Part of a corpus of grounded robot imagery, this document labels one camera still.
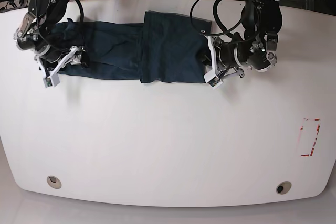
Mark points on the table grommet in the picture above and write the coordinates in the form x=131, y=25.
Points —
x=283, y=187
x=54, y=182

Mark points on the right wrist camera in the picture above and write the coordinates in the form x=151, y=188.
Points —
x=51, y=81

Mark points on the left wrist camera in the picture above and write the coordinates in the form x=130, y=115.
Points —
x=213, y=80

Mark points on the right table grommet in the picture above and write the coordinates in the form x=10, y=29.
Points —
x=283, y=187

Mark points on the dark teal T-shirt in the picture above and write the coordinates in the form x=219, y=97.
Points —
x=165, y=47

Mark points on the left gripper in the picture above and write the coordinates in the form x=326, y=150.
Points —
x=230, y=58

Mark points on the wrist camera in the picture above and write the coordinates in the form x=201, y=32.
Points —
x=213, y=80
x=51, y=81

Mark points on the left table grommet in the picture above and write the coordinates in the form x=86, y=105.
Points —
x=54, y=182

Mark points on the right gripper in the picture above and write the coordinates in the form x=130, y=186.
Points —
x=35, y=34

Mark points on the red tape rectangle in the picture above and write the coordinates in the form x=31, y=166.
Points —
x=308, y=135

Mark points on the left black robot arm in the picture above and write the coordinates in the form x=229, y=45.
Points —
x=258, y=17

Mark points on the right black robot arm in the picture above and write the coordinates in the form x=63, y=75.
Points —
x=71, y=33

